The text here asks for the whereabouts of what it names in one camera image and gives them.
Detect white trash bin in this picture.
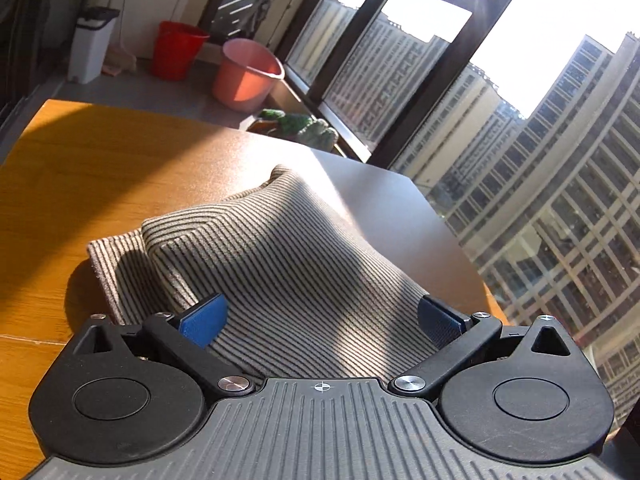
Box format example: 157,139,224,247
67,6,121,84

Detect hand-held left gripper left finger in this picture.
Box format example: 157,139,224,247
62,292,256,399

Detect hanging grey cloth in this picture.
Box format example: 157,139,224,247
252,0,276,26

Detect apartment buildings outside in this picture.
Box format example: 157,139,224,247
287,0,640,426

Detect green work gloves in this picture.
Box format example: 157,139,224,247
257,108,340,151

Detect red plastic bucket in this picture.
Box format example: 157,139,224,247
151,21,211,82

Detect broom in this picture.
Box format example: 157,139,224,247
102,0,139,77

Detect black window frame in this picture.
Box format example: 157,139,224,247
280,0,640,171

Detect beige striped garment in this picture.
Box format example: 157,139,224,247
87,164,441,386

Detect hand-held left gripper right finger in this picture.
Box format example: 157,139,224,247
392,294,584,401

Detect pink plastic basin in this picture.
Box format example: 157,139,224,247
211,38,286,113

